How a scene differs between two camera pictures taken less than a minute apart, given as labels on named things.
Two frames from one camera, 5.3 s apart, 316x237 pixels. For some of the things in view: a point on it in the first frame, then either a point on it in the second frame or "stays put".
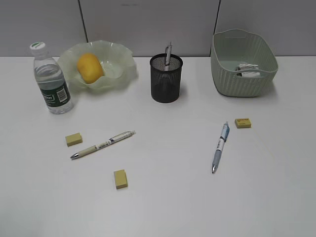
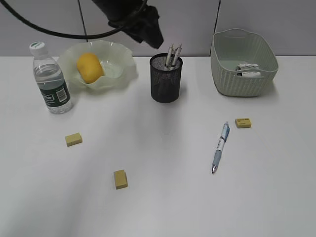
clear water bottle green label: [50, 80] stays put
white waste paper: [247, 66] stays put
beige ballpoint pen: [114, 139] → [177, 52]
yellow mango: [90, 67] stays put
